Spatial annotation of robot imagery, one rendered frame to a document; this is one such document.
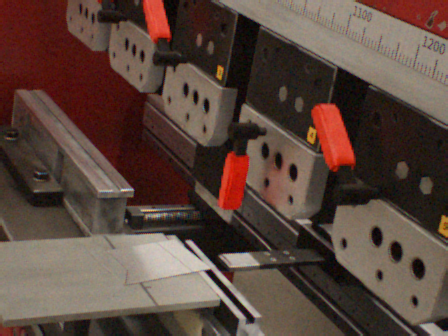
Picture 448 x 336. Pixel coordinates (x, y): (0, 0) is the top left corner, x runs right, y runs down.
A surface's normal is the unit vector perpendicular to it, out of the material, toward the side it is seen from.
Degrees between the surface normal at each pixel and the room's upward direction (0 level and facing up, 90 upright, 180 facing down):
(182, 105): 90
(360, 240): 90
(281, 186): 90
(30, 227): 0
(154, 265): 0
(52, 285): 0
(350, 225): 90
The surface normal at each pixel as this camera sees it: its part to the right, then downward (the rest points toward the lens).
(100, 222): 0.44, 0.39
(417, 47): -0.88, 0.02
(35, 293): 0.17, -0.92
